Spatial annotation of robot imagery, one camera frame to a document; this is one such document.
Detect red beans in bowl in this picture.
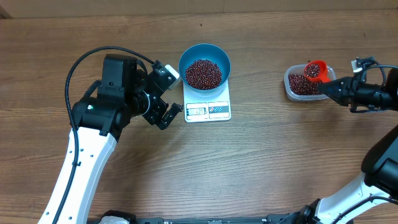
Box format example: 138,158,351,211
185,59,222,90

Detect orange measuring scoop blue handle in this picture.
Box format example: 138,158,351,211
304,60,331,83

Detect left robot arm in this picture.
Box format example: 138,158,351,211
39,54,183,223

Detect clear plastic container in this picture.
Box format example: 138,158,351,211
284,64,328,102

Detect red adzuki beans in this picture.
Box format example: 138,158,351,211
288,64,321,95

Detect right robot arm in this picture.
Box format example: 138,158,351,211
284,65,397,223

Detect blue bowl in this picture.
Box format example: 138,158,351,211
178,44,231,91

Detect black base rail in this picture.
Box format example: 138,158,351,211
86,210,321,224

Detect white digital kitchen scale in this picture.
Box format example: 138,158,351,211
183,82,232,123

